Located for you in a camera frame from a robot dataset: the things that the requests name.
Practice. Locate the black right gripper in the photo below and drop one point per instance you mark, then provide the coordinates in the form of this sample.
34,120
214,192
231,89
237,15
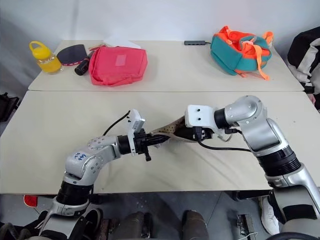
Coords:
203,133

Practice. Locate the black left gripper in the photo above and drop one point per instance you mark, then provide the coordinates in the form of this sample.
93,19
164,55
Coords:
140,143

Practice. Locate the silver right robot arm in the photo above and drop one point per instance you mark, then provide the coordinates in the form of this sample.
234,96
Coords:
260,130

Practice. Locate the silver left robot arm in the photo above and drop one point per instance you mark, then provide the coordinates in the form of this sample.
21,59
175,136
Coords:
80,162

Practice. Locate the red fabric pouch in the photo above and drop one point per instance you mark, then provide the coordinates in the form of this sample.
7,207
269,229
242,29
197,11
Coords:
116,66

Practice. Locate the grey usb hub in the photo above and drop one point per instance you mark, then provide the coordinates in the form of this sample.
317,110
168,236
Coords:
195,43

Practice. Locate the dark rounded shape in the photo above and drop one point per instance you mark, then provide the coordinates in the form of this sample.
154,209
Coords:
195,225

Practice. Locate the teal and orange backpack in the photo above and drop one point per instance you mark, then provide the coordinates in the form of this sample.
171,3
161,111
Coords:
237,53

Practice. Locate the white paper sheet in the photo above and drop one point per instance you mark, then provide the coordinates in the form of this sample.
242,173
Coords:
122,42

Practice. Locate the black cylinder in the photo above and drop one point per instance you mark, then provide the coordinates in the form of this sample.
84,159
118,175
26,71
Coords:
81,68

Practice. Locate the black rounded robot hip part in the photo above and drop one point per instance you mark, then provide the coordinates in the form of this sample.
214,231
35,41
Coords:
91,221

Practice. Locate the white sneaker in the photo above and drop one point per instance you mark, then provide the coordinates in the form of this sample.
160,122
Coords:
269,217

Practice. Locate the dark table tennis paddle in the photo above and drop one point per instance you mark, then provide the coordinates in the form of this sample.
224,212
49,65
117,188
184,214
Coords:
71,53

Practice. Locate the yellow lidded plastic bottle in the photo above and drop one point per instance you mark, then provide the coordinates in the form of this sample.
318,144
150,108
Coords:
46,58

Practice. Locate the black and white bag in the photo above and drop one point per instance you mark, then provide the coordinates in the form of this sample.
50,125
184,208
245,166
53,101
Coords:
303,57

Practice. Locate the red object under table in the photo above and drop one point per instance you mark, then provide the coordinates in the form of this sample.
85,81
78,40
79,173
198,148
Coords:
30,200

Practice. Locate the black equipment at table side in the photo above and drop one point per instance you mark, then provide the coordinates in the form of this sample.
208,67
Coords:
7,106

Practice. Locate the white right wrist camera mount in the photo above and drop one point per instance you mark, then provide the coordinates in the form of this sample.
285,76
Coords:
200,115

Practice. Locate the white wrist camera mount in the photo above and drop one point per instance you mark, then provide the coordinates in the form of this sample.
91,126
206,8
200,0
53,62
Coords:
200,115
135,120

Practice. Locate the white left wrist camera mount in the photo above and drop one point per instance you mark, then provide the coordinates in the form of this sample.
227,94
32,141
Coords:
135,120

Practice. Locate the black table bracket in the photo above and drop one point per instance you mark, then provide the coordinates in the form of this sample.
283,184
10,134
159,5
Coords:
252,194

